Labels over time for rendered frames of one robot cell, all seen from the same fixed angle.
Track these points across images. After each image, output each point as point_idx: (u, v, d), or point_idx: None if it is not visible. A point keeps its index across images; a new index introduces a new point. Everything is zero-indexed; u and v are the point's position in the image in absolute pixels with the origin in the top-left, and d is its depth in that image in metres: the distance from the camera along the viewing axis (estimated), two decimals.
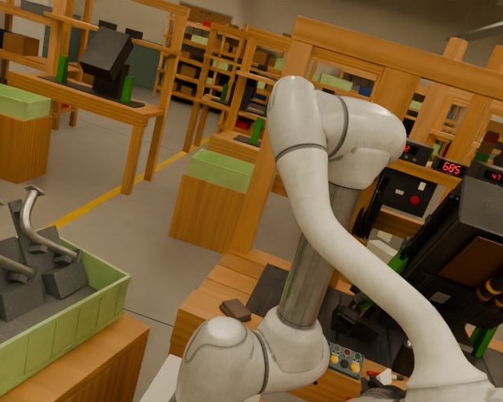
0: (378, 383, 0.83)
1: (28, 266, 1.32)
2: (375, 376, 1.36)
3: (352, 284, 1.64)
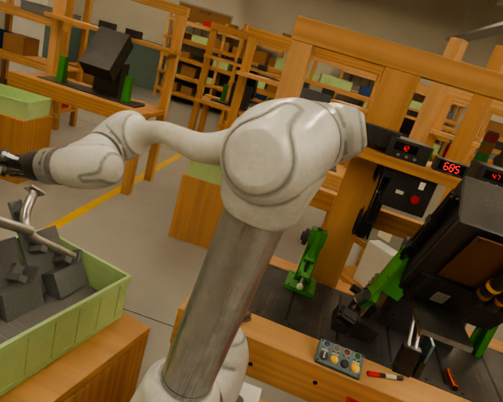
0: None
1: (28, 266, 1.32)
2: (375, 376, 1.36)
3: (352, 284, 1.64)
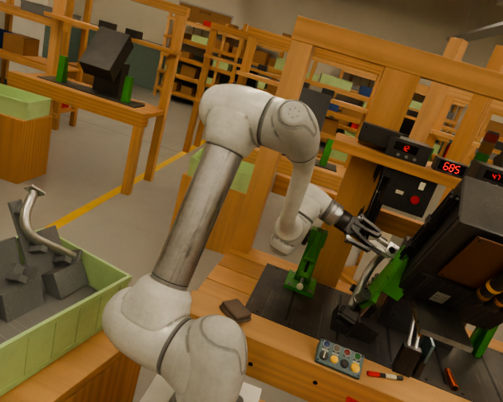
0: (370, 230, 1.55)
1: (28, 266, 1.32)
2: (375, 376, 1.36)
3: (352, 284, 1.64)
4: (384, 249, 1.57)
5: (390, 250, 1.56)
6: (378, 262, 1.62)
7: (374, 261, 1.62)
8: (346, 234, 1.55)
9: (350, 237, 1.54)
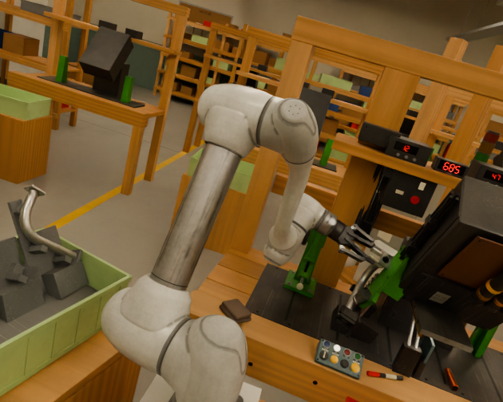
0: (364, 241, 1.55)
1: (28, 266, 1.32)
2: (375, 376, 1.36)
3: (352, 284, 1.64)
4: (378, 259, 1.56)
5: (383, 259, 1.56)
6: (371, 272, 1.61)
7: (368, 270, 1.61)
8: (339, 244, 1.54)
9: (343, 247, 1.53)
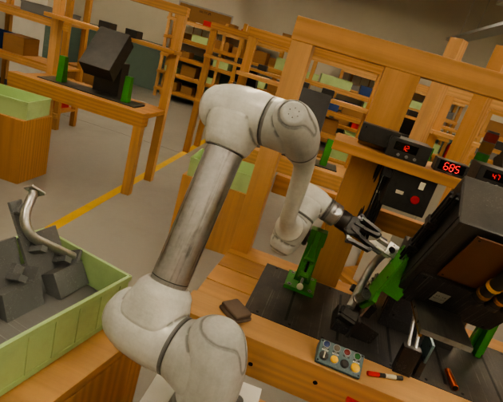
0: (370, 230, 1.55)
1: (28, 266, 1.32)
2: (375, 376, 1.36)
3: (352, 284, 1.64)
4: (384, 249, 1.57)
5: (390, 250, 1.57)
6: (378, 262, 1.62)
7: (374, 261, 1.62)
8: (346, 234, 1.55)
9: (350, 237, 1.54)
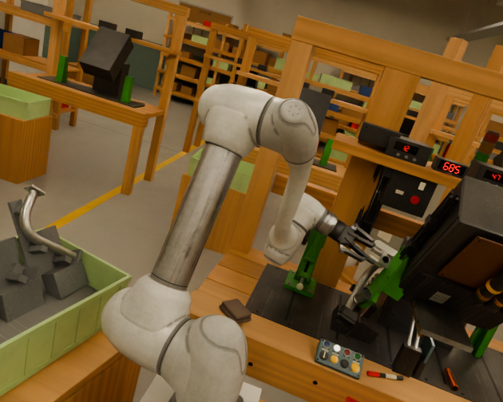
0: (364, 240, 1.55)
1: (28, 266, 1.32)
2: (375, 376, 1.36)
3: (352, 284, 1.64)
4: (378, 258, 1.57)
5: (383, 259, 1.56)
6: (371, 272, 1.61)
7: (368, 270, 1.61)
8: (339, 243, 1.54)
9: (344, 246, 1.53)
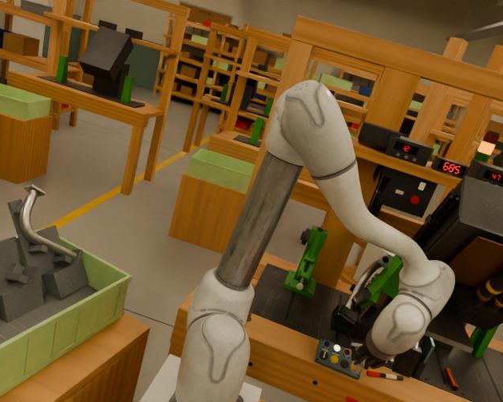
0: (370, 363, 1.23)
1: (28, 266, 1.32)
2: (375, 376, 1.36)
3: (352, 284, 1.64)
4: (378, 259, 1.57)
5: (383, 259, 1.56)
6: (371, 272, 1.61)
7: (368, 270, 1.61)
8: (360, 344, 1.19)
9: (357, 348, 1.20)
